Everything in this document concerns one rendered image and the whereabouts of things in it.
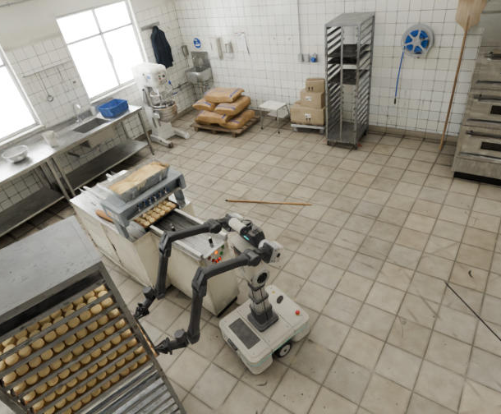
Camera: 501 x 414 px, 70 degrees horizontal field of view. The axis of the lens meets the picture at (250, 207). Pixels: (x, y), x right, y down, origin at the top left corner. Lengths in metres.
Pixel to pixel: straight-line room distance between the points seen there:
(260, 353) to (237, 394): 0.38
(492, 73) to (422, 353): 2.97
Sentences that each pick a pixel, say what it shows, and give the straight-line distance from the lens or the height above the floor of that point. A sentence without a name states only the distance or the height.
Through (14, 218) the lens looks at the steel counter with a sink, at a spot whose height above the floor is 0.23.
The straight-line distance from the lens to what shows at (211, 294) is 3.31.
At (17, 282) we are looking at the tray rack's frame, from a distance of 1.90.
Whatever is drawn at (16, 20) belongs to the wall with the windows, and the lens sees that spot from 6.33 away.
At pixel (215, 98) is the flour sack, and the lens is 6.86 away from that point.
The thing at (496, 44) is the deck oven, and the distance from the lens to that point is 4.70.
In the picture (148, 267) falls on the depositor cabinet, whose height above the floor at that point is 0.48.
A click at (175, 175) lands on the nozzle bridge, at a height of 1.18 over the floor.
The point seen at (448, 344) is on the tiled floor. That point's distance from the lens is 3.54.
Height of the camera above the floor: 2.88
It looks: 37 degrees down
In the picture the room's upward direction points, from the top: 10 degrees counter-clockwise
